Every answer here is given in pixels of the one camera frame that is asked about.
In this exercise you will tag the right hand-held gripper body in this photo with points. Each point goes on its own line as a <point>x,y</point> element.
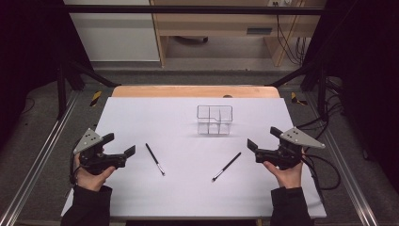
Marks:
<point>287,155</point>

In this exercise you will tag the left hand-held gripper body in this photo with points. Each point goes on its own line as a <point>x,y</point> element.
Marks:
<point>94,157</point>

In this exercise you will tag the black makeup brush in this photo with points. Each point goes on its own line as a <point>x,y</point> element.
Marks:
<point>155,159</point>
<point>226,167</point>

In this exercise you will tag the clear acrylic organizer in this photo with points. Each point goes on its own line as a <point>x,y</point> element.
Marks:
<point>215,121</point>

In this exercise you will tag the person's right hand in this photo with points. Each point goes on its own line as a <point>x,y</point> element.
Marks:
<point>287,177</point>

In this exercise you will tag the person's left hand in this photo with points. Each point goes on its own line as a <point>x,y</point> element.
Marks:
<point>91,180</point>

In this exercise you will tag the yellow black hazard tape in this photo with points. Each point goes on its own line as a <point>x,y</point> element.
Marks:
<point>96,98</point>
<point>294,98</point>

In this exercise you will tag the black metal stand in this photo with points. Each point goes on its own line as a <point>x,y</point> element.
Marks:
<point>61,94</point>
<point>321,94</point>

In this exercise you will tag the white table cover board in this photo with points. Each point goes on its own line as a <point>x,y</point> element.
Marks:
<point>188,194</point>

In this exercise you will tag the white cabinet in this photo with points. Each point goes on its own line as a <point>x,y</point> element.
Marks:
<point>116,37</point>

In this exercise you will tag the black curtain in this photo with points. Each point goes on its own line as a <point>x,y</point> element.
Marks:
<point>28,62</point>
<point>367,78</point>

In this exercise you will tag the light wooden desk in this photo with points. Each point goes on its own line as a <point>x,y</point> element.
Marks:
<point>213,23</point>

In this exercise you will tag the white power strip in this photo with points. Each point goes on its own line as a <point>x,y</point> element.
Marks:
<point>280,3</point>

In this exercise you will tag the aluminium floor rail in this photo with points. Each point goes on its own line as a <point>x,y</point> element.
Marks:
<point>37,157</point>
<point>345,163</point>

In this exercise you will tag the black horizontal frame bar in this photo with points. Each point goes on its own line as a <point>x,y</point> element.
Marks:
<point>188,9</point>

